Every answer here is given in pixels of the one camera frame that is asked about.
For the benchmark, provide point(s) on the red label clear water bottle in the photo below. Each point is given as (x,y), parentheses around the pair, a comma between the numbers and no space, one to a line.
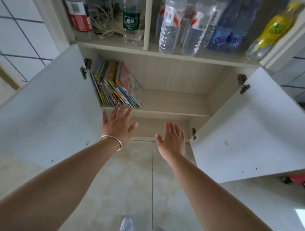
(159,22)
(196,31)
(170,28)

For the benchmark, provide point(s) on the row of colourful books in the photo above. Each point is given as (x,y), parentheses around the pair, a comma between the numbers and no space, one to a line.
(114,83)

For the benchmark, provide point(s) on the person's left thumb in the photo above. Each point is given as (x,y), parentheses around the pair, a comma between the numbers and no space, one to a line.
(133,128)

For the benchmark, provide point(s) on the person's right thumb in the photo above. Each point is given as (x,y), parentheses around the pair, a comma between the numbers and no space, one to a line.
(159,140)

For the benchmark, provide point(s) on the person's right hand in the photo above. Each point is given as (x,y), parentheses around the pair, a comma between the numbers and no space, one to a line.
(172,147)

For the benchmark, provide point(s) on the red and white label bottle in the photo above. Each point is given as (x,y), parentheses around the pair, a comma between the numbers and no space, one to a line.
(79,17)

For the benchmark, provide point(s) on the metal cabinet hinge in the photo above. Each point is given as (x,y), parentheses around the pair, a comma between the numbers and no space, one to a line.
(243,84)
(86,67)
(194,134)

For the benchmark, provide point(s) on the person's right little finger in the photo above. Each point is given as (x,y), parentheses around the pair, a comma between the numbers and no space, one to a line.
(182,136)

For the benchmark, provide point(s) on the person's left little finger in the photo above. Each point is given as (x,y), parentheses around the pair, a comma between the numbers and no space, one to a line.
(104,118)

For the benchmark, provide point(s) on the red object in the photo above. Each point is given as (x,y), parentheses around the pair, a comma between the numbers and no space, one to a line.
(296,179)

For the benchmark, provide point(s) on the person's left middle finger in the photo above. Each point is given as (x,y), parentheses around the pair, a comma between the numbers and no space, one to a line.
(121,113)

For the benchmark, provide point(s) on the blue plastic drink bottle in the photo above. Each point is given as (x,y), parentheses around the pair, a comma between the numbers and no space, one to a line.
(226,38)

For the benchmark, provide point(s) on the green label water bottle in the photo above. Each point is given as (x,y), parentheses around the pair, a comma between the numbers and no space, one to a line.
(131,22)

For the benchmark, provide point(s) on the white wooden cabinet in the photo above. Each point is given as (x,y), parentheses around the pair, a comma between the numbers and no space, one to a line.
(171,78)

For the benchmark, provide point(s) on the person's left hand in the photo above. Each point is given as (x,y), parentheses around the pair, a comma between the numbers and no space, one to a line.
(116,129)

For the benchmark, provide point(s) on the person's right middle finger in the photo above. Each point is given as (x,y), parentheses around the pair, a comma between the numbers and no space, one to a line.
(172,131)

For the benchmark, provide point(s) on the white cabinet door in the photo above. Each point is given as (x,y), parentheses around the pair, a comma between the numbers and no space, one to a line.
(47,114)
(252,133)

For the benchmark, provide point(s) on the yellow label drink bottle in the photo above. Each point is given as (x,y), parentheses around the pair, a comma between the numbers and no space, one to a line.
(271,33)

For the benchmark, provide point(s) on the person's white shoe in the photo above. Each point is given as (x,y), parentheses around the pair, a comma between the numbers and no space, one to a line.
(126,224)

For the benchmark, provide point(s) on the person's right forearm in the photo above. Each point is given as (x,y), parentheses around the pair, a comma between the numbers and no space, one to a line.
(207,197)

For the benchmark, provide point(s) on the person's left forearm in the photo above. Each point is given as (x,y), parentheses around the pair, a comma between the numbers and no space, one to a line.
(54,188)

